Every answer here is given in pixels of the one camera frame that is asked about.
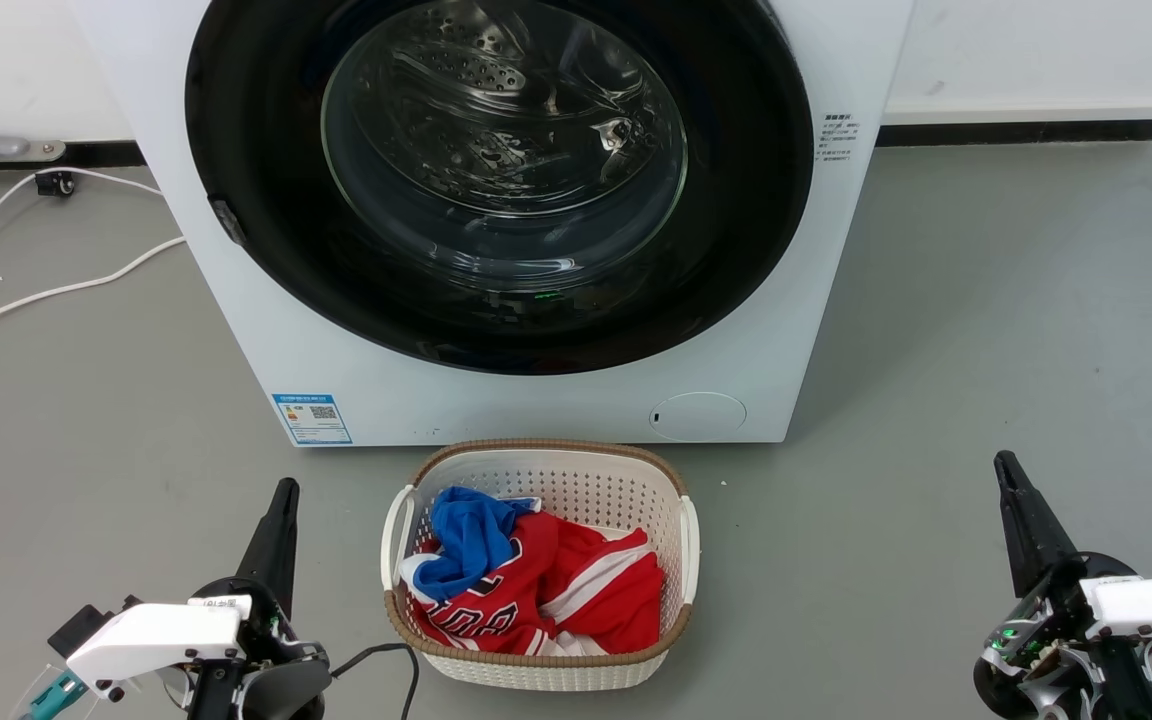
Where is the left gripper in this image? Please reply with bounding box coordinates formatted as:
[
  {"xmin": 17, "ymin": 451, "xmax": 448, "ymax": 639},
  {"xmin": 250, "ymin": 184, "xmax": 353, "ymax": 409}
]
[{"xmin": 184, "ymin": 477, "xmax": 333, "ymax": 720}]

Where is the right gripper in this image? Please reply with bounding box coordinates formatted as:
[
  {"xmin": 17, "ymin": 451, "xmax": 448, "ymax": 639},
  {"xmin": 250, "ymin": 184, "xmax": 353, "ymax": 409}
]
[{"xmin": 972, "ymin": 450, "xmax": 1152, "ymax": 720}]

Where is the white front-load washing machine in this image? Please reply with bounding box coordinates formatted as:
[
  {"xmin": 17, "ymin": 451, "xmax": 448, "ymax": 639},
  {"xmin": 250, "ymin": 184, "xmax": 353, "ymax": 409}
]
[{"xmin": 66, "ymin": 0, "xmax": 917, "ymax": 448}]

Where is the round black washing machine door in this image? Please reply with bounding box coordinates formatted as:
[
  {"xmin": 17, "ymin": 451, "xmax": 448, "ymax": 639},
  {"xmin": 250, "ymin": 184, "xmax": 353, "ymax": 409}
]
[{"xmin": 184, "ymin": 0, "xmax": 815, "ymax": 377}]

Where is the blue energy label sticker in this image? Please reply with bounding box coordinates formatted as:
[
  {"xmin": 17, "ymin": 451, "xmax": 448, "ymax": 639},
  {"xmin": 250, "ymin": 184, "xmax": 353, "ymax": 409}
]
[{"xmin": 272, "ymin": 393, "xmax": 354, "ymax": 447}]

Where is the blue cloth garment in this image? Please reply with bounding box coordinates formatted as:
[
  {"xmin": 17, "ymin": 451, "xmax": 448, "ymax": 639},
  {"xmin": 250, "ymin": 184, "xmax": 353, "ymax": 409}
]
[{"xmin": 412, "ymin": 486, "xmax": 543, "ymax": 603}]

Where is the red white basketball jersey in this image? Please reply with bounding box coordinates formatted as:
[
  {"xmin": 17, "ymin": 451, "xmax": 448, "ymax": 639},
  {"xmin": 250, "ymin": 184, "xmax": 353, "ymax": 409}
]
[{"xmin": 398, "ymin": 510, "xmax": 666, "ymax": 658}]

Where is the white plastic laundry basket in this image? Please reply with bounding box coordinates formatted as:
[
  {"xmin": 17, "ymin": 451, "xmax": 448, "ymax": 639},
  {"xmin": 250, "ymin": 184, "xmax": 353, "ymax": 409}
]
[{"xmin": 380, "ymin": 438, "xmax": 701, "ymax": 693}]

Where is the round white filter cover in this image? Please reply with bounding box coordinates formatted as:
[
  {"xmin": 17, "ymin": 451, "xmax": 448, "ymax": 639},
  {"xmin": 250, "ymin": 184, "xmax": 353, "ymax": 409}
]
[{"xmin": 648, "ymin": 391, "xmax": 748, "ymax": 443}]

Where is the small black text sticker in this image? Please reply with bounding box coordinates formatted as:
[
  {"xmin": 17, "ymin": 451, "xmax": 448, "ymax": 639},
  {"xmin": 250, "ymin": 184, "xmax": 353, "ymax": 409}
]
[{"xmin": 815, "ymin": 110, "xmax": 863, "ymax": 165}]

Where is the stainless steel washer drum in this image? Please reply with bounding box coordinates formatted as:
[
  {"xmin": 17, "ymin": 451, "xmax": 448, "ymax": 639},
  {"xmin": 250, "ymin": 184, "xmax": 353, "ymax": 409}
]
[{"xmin": 321, "ymin": 0, "xmax": 689, "ymax": 267}]

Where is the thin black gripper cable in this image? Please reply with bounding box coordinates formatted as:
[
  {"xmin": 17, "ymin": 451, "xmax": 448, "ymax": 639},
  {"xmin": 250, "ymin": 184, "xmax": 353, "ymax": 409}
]
[{"xmin": 329, "ymin": 643, "xmax": 422, "ymax": 720}]

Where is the grey door handle latch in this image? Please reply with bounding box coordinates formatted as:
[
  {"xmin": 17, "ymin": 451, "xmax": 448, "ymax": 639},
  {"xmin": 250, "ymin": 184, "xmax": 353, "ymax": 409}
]
[{"xmin": 211, "ymin": 198, "xmax": 247, "ymax": 247}]

